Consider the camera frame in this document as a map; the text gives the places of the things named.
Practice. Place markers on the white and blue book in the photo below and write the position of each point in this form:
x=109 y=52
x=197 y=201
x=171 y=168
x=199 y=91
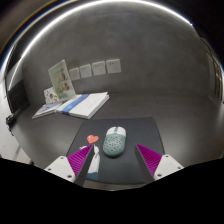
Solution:
x=85 y=105

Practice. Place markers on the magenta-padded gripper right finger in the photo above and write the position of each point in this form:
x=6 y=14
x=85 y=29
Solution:
x=166 y=166

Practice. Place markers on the small colourful sticker card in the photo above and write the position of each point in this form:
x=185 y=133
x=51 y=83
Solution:
x=50 y=96

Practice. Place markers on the green food menu card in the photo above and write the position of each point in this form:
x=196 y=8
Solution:
x=62 y=80

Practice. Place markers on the green perforated computer mouse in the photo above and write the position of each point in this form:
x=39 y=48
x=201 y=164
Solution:
x=114 y=142

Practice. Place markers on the grey cover book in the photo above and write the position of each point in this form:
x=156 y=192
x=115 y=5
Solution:
x=46 y=109

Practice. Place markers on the curved ceiling light strip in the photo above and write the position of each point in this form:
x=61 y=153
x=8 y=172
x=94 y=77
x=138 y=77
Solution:
x=83 y=6

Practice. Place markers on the black mouse pad heart print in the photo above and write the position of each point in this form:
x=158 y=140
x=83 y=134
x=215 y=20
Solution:
x=140 y=131

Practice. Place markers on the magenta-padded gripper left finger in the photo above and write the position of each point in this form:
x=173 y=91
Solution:
x=61 y=167

